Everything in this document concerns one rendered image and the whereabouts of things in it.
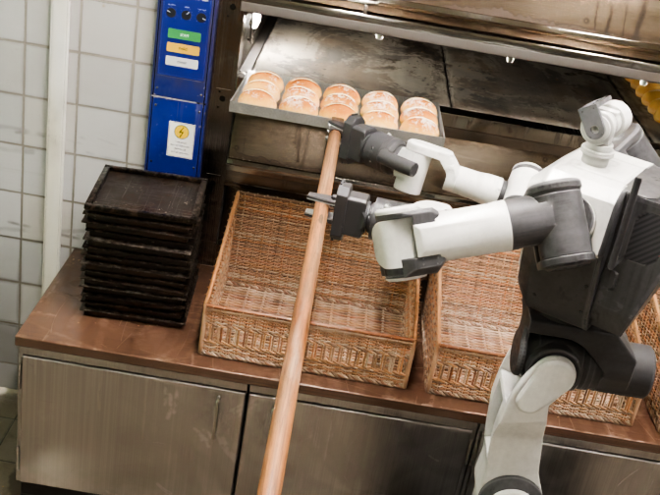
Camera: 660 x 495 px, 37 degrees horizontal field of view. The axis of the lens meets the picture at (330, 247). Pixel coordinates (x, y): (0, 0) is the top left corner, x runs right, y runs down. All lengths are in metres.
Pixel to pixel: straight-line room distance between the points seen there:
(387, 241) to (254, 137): 1.18
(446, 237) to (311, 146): 1.20
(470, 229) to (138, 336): 1.21
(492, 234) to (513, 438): 0.61
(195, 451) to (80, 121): 0.99
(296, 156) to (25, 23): 0.83
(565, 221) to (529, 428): 0.58
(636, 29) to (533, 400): 1.14
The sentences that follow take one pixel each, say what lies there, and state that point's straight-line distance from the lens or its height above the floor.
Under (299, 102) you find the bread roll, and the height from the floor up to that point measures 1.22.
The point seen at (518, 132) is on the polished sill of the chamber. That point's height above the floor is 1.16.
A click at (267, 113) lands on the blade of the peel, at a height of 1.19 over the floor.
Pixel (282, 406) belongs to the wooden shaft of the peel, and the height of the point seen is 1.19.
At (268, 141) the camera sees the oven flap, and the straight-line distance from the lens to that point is 2.85.
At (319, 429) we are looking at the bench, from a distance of 2.63.
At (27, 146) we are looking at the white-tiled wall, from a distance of 3.03.
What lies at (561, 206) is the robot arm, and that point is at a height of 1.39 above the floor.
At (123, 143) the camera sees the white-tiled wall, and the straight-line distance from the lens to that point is 2.94.
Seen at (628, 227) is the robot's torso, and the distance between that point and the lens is 1.87.
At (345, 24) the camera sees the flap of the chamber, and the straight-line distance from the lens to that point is 2.59.
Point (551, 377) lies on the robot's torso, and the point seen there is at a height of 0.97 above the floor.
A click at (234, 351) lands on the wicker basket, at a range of 2.59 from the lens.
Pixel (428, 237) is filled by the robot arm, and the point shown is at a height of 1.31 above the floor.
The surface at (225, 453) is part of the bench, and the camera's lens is 2.71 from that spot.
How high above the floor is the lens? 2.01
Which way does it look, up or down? 26 degrees down
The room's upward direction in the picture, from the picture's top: 10 degrees clockwise
